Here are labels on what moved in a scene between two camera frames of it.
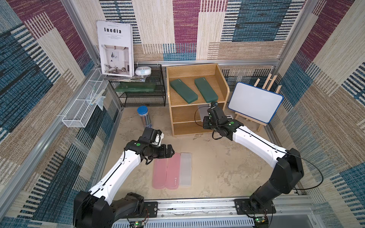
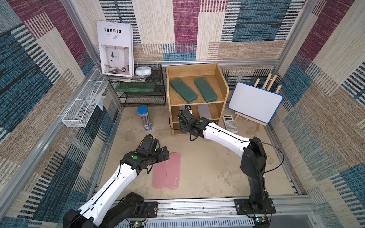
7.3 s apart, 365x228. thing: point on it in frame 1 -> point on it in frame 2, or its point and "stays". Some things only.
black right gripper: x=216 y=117 -> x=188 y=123
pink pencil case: x=173 y=173 stays
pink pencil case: x=159 y=177 stays
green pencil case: x=182 y=90 stays
